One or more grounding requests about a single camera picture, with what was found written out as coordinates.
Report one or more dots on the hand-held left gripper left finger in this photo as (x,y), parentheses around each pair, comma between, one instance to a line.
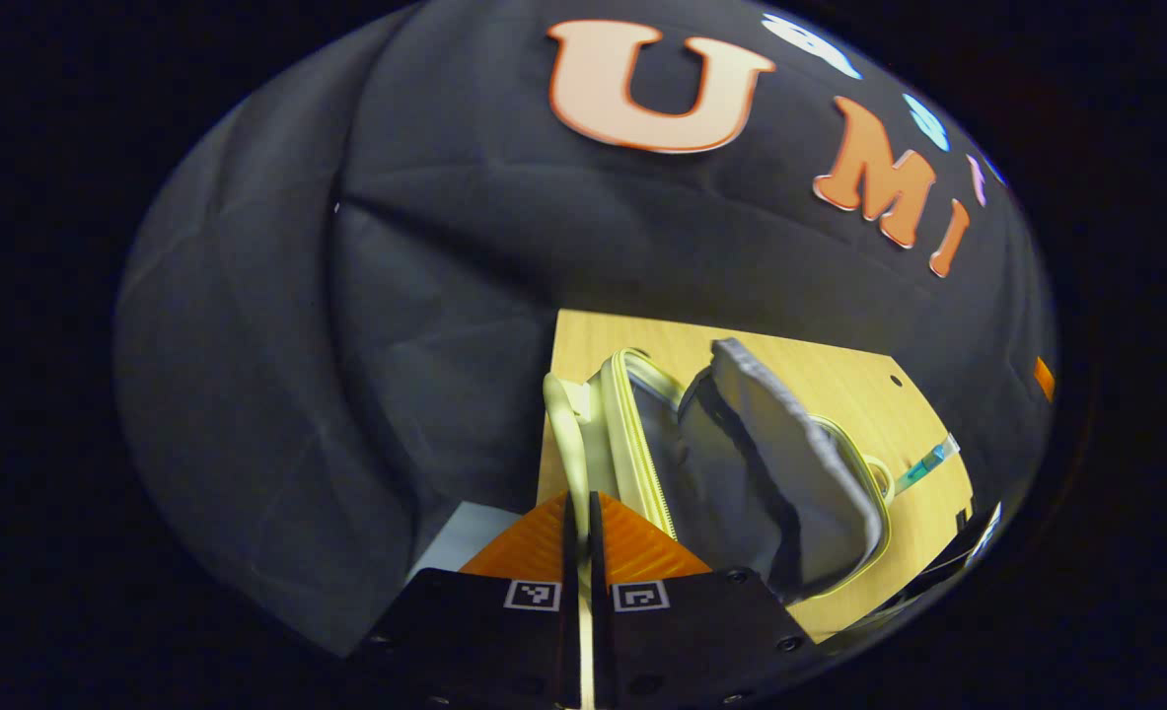
(570,552)

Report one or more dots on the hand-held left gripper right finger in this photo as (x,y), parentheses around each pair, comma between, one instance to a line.
(596,552)

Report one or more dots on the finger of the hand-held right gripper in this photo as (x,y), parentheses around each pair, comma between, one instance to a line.
(1044,379)

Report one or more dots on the white and blue tube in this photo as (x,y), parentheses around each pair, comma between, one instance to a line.
(928,463)

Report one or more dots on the pale yellow suitcase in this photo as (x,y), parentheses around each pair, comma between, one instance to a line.
(741,473)

